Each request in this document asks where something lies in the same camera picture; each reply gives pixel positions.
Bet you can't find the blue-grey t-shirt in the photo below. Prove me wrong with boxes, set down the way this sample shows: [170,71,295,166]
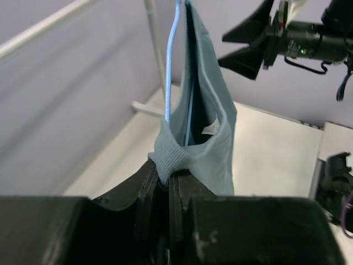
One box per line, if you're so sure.
[148,1,237,195]

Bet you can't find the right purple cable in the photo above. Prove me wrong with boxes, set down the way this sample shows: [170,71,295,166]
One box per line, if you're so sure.
[340,193,353,238]

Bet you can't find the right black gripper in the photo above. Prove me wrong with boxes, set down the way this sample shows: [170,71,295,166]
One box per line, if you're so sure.
[218,0,287,80]

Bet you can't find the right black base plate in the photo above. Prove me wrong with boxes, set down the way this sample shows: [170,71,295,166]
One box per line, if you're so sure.
[315,152,352,225]

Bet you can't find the silver clothes rack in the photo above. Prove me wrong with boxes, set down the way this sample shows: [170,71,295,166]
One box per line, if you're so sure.
[0,0,173,118]

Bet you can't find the light blue wire hanger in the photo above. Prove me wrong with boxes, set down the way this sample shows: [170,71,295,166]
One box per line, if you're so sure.
[164,0,194,146]

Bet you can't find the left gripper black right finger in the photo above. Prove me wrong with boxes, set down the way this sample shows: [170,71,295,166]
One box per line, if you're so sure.
[169,171,345,264]

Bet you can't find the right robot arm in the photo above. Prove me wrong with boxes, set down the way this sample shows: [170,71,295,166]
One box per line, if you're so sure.
[218,0,352,102]

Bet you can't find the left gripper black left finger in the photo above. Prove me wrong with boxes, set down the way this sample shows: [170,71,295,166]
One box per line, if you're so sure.
[1,161,159,264]

